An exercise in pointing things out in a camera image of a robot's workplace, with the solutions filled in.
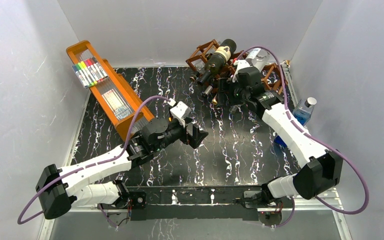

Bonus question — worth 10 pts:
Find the blue square glass bottle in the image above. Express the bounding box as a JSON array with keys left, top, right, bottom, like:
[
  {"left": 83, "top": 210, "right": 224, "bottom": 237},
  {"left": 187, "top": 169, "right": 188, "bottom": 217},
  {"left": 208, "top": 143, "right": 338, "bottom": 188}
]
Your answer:
[{"left": 292, "top": 97, "right": 317, "bottom": 126}]

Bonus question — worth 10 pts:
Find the brown wooden wine rack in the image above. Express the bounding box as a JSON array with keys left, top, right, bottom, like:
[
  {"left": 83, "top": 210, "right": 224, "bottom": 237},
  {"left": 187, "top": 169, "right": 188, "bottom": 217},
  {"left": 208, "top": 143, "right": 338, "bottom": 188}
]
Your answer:
[{"left": 185, "top": 39, "right": 284, "bottom": 94}]

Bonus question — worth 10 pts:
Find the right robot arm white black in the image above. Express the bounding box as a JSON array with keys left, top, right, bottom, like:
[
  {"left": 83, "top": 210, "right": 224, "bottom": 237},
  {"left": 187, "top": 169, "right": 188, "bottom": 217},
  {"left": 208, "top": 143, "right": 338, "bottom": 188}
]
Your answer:
[{"left": 218, "top": 66, "right": 343, "bottom": 207}]

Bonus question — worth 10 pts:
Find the pack of coloured markers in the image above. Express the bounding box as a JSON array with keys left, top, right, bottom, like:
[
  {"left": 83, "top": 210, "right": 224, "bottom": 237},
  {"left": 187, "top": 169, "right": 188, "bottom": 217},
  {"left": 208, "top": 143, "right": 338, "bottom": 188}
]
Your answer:
[{"left": 72, "top": 57, "right": 109, "bottom": 88}]

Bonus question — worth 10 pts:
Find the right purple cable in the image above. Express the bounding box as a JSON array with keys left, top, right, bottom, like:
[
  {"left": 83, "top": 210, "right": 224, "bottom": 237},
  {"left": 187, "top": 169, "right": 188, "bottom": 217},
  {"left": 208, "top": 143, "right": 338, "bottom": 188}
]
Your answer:
[{"left": 233, "top": 45, "right": 370, "bottom": 229}]

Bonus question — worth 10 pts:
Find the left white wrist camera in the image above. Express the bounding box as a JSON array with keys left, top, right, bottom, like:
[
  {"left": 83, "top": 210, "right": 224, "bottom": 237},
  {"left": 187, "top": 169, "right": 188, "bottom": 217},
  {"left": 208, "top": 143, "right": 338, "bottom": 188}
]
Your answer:
[{"left": 168, "top": 98, "right": 192, "bottom": 128}]

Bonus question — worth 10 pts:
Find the dark green wine bottle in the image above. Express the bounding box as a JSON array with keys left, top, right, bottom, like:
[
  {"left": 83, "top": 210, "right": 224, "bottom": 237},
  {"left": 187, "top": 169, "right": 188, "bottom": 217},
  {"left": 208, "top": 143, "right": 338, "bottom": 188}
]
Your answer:
[{"left": 197, "top": 38, "right": 237, "bottom": 86}]

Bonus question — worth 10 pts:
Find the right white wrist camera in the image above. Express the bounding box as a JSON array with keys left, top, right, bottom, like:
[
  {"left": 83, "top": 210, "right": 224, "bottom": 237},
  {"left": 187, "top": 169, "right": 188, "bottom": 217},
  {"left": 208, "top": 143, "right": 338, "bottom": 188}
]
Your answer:
[{"left": 232, "top": 58, "right": 252, "bottom": 83}]

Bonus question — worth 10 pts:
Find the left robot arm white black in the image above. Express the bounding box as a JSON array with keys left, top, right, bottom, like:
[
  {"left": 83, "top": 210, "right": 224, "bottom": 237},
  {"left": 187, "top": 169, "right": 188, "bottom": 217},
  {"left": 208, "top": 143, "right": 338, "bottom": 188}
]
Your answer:
[{"left": 35, "top": 117, "right": 208, "bottom": 220}]

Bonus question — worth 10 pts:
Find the clear glass bottle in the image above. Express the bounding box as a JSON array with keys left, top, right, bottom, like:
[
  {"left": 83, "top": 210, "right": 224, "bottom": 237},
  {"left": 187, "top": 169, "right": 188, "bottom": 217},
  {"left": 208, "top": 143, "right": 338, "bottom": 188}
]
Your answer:
[{"left": 245, "top": 48, "right": 270, "bottom": 72}]

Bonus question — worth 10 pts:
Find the gold capped wine bottle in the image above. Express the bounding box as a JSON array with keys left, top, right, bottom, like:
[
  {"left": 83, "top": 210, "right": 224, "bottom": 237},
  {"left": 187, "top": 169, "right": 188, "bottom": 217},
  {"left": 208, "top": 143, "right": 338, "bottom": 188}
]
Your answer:
[{"left": 211, "top": 93, "right": 219, "bottom": 106}]

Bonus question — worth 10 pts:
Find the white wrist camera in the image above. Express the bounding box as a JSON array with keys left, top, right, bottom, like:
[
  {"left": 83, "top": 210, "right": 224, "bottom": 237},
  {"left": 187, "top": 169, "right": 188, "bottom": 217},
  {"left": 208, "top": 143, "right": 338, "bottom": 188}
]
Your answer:
[
  {"left": 232, "top": 58, "right": 252, "bottom": 83},
  {"left": 168, "top": 98, "right": 192, "bottom": 128}
]

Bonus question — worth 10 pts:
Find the orange wooden rack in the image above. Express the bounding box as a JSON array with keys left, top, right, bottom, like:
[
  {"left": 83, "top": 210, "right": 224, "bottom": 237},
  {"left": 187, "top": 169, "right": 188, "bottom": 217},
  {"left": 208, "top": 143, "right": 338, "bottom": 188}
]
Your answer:
[{"left": 66, "top": 40, "right": 154, "bottom": 140}]

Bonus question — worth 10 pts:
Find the clear packet with red label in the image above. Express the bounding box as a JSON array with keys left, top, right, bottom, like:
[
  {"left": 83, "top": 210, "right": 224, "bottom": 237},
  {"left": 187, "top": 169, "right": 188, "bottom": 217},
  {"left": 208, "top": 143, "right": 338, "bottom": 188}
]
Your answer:
[{"left": 102, "top": 89, "right": 134, "bottom": 120}]

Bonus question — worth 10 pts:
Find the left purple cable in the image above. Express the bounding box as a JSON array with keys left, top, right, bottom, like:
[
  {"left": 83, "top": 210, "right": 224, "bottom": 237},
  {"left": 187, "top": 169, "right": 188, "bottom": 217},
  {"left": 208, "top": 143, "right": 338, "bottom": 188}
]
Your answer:
[{"left": 17, "top": 95, "right": 176, "bottom": 229}]

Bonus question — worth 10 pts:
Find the black metal base frame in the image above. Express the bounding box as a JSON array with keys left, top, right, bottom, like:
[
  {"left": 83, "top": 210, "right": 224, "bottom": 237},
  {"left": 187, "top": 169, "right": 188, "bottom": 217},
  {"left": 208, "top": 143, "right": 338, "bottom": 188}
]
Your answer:
[{"left": 97, "top": 185, "right": 284, "bottom": 229}]

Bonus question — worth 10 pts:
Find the purple cable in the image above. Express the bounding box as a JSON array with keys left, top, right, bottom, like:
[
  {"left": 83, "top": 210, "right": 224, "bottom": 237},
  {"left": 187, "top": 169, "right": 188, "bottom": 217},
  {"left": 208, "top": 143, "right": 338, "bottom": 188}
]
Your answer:
[
  {"left": 233, "top": 45, "right": 370, "bottom": 229},
  {"left": 17, "top": 95, "right": 176, "bottom": 229}
]

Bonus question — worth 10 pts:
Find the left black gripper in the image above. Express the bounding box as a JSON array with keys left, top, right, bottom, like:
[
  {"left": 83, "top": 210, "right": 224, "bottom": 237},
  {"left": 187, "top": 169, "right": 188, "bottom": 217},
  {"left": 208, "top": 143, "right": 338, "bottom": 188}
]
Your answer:
[{"left": 152, "top": 117, "right": 208, "bottom": 153}]

